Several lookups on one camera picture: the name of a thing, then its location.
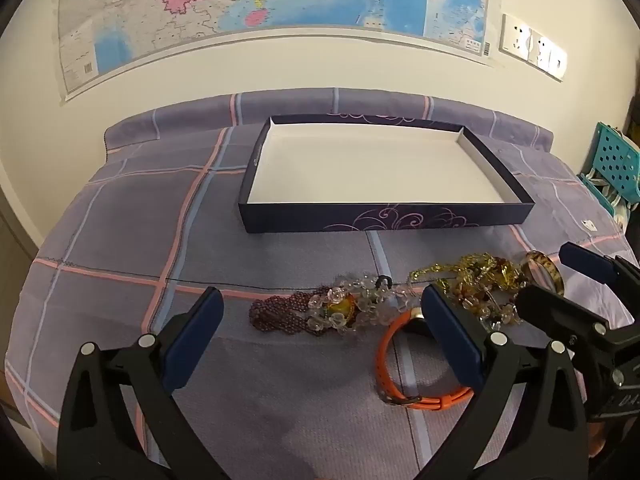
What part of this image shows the teal perforated plastic crate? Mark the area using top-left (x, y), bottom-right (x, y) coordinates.
top-left (575, 121), bottom-right (640, 221)

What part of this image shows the mixed stone chip bracelet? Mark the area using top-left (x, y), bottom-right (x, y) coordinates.
top-left (447, 284), bottom-right (523, 332)

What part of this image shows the amber and crystal bead necklace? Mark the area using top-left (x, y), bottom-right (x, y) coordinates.
top-left (325, 274), bottom-right (420, 325)

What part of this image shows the white wall socket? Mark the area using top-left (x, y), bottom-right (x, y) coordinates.
top-left (500, 12), bottom-right (535, 60)
top-left (529, 30), bottom-right (569, 82)

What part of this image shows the purple plaid bedsheet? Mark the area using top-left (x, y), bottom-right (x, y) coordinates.
top-left (2, 87), bottom-right (636, 480)

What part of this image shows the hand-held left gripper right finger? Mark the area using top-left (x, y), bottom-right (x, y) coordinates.
top-left (421, 285), bottom-right (593, 480)

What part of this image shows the shallow dark blue box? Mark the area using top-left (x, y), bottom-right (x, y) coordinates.
top-left (239, 114), bottom-right (536, 234)

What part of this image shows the dark red bead bracelet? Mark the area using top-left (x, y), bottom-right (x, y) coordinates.
top-left (249, 287), bottom-right (321, 332)

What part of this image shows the amber bangle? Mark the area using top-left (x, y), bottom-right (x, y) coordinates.
top-left (522, 250), bottom-right (566, 297)

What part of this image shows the orange strap watch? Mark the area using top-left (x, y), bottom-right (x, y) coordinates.
top-left (376, 307), bottom-right (473, 411)

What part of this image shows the yellow bead bracelet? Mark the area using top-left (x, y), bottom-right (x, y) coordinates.
top-left (450, 254), bottom-right (526, 293)

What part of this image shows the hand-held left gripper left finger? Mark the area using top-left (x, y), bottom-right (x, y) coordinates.
top-left (56, 286), bottom-right (225, 480)

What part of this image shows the gold chain necklace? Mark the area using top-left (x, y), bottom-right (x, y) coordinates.
top-left (409, 259), bottom-right (468, 287)

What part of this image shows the clear crystal bracelet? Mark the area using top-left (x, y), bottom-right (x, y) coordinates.
top-left (306, 285), bottom-right (381, 337)

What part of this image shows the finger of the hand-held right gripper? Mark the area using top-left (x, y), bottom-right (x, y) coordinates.
top-left (559, 241), bottom-right (640, 311)
top-left (515, 285), bottom-right (640, 361)

